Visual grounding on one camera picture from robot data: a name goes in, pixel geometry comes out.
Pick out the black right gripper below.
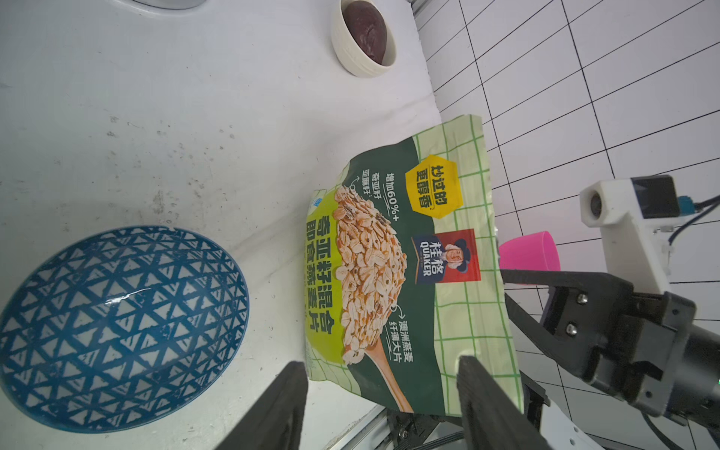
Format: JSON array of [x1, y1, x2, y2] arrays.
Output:
[[500, 269, 719, 422]]

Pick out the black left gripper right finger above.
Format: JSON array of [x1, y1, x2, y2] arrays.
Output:
[[457, 355, 551, 450]]

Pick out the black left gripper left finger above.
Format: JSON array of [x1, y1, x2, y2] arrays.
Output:
[[217, 361, 309, 450]]

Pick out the green oats bag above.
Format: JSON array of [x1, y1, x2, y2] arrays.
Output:
[[304, 115, 524, 416]]

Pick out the blue patterned breakfast bowl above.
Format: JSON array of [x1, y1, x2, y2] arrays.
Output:
[[1, 226, 249, 433]]

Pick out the cream bowl with purple food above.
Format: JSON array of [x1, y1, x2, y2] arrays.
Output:
[[331, 1, 397, 78]]

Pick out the chrome cup holder stand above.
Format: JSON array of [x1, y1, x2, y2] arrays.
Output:
[[133, 0, 206, 11]]

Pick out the aluminium mounting rail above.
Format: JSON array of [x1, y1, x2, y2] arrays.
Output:
[[331, 404, 597, 450]]

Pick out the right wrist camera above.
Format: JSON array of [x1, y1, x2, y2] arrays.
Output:
[[579, 174, 687, 294]]

